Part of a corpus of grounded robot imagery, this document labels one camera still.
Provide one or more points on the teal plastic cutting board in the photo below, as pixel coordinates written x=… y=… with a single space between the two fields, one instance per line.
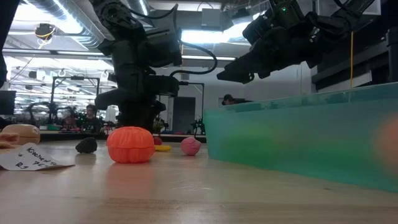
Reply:
x=295 y=146

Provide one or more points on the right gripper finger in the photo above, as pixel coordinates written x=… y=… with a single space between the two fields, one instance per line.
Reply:
x=245 y=70

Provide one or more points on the long ceiling light bar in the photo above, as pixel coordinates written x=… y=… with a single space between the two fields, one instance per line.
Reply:
x=77 y=53

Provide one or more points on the silver ceiling duct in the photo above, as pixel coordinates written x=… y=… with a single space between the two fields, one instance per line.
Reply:
x=71 y=21

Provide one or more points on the black background rig frame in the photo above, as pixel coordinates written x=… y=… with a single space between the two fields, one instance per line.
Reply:
x=202 y=102
x=52 y=99

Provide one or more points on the tan toy potato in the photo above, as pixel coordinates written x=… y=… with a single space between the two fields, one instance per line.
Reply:
x=26 y=132

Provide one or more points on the ribbed orange toy pumpkin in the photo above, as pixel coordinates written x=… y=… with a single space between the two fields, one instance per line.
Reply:
x=130 y=146

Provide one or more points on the person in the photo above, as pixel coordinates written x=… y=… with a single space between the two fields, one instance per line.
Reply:
x=228 y=99
x=90 y=118

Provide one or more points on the white handwritten paper label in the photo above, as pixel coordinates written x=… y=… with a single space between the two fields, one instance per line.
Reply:
x=31 y=158

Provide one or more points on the spiky green artificial plant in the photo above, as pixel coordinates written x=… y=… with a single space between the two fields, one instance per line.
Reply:
x=159 y=124

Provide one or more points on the pink toy peach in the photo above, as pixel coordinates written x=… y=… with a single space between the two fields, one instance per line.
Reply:
x=190 y=147

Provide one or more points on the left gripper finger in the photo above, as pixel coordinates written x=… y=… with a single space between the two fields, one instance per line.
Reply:
x=130 y=118
x=150 y=113

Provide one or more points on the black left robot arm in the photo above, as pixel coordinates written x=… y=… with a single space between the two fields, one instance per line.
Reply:
x=130 y=53

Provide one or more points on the yellow toy banana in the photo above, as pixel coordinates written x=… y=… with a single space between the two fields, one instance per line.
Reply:
x=163 y=148

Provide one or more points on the dark toy blackberry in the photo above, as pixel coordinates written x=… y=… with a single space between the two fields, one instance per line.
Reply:
x=86 y=145

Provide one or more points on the black background monitor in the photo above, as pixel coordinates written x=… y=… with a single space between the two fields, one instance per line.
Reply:
x=7 y=102

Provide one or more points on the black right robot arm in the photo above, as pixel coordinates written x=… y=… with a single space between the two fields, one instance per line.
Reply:
x=342 y=15

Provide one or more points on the tiny red toy raspberry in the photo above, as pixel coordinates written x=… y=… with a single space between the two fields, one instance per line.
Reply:
x=157 y=141

